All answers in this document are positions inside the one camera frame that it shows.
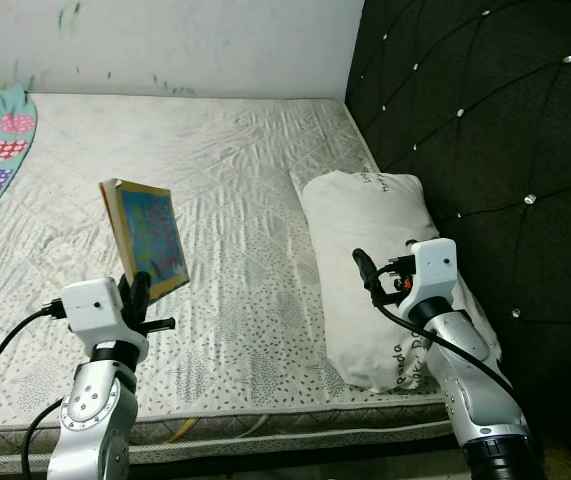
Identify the colourful children's book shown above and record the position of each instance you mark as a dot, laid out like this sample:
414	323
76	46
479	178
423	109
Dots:
150	230

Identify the white printed pillow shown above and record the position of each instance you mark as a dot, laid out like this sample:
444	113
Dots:
365	220

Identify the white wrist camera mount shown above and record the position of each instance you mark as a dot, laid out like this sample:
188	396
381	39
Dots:
433	265
93	308

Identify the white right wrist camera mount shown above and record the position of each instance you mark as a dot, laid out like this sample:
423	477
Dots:
433	265

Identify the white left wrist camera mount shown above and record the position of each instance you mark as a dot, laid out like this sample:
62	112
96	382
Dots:
93	308

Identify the black tufted headboard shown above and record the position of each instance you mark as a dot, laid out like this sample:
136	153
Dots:
505	130

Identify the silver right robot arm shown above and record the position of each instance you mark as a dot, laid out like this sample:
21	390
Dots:
470	380

